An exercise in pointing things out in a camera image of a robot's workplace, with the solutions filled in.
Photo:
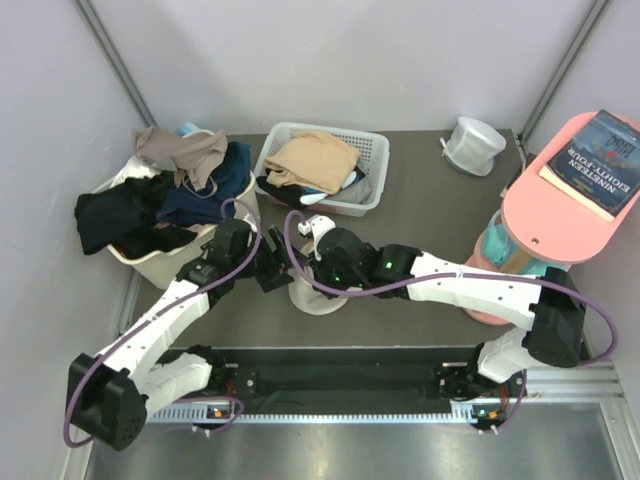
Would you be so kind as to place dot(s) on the teal item under table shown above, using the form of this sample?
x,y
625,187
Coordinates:
x,y
502,251

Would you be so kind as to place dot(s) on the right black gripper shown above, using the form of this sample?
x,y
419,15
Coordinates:
x,y
320,271

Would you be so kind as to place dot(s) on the taupe garment on hamper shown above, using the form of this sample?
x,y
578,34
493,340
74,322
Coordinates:
x,y
194,157

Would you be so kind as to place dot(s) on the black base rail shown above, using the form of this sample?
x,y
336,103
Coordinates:
x,y
346,381

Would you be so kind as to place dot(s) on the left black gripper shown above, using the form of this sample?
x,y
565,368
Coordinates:
x,y
279,262

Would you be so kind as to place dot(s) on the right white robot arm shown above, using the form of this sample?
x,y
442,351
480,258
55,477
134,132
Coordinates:
x,y
544,311

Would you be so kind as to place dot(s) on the dark blue paperback book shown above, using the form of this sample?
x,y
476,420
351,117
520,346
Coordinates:
x,y
599,166

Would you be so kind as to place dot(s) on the black garment pile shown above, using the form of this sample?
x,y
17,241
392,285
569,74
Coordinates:
x,y
124,217

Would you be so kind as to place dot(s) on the pink two-tier side table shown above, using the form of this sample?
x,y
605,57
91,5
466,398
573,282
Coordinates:
x,y
546,223

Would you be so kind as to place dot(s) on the beige folded garment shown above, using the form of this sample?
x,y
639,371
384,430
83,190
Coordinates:
x,y
312,159

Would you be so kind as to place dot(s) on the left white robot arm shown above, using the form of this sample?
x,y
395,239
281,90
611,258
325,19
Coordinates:
x,y
112,394

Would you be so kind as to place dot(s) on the cream laundry hamper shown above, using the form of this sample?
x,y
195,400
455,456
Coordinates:
x,y
158,267

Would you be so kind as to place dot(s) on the grey garment in basket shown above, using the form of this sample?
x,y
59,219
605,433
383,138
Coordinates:
x,y
356,193

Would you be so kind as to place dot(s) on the black white sock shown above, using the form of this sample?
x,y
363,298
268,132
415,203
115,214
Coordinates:
x,y
298,196

